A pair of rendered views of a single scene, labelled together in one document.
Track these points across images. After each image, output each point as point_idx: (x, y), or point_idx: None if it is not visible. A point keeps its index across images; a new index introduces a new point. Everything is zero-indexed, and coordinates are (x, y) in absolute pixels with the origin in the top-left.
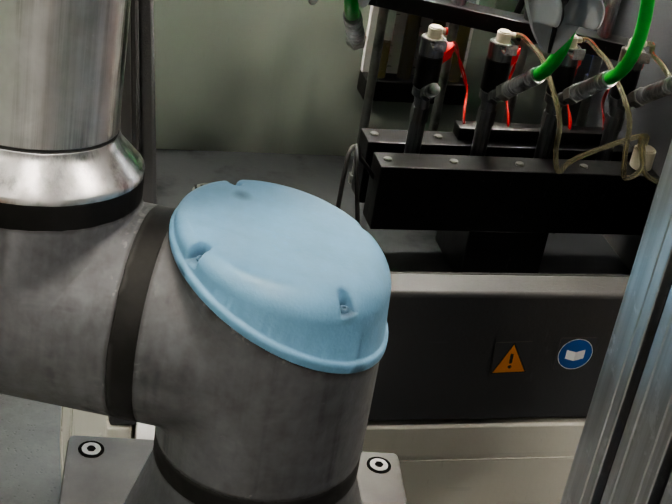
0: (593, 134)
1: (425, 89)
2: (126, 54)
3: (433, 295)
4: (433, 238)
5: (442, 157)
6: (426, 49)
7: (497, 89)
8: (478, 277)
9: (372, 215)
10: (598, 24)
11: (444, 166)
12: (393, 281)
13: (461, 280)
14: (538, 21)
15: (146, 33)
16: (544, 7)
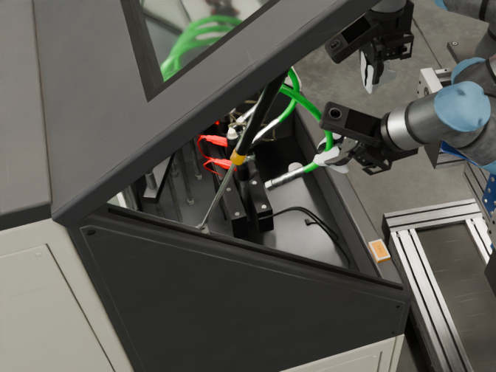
0: (211, 131)
1: (254, 174)
2: (334, 274)
3: (356, 193)
4: (223, 221)
5: (251, 187)
6: (247, 164)
7: (250, 146)
8: (336, 178)
9: (273, 225)
10: (388, 66)
11: (260, 186)
12: (353, 205)
13: (341, 184)
14: (379, 85)
15: (322, 263)
16: (383, 80)
